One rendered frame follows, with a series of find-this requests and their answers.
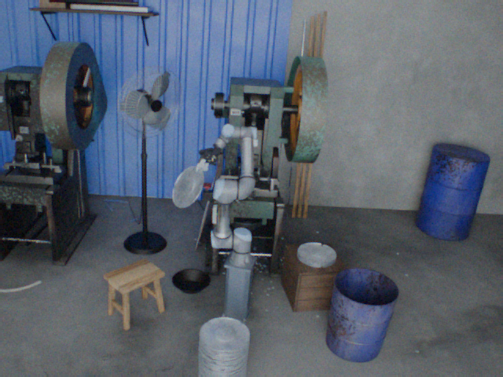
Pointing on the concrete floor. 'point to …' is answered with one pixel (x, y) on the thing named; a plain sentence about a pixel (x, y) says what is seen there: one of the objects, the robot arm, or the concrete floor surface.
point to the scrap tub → (360, 313)
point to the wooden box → (308, 281)
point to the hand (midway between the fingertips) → (197, 170)
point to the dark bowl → (191, 280)
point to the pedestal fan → (154, 111)
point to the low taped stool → (126, 280)
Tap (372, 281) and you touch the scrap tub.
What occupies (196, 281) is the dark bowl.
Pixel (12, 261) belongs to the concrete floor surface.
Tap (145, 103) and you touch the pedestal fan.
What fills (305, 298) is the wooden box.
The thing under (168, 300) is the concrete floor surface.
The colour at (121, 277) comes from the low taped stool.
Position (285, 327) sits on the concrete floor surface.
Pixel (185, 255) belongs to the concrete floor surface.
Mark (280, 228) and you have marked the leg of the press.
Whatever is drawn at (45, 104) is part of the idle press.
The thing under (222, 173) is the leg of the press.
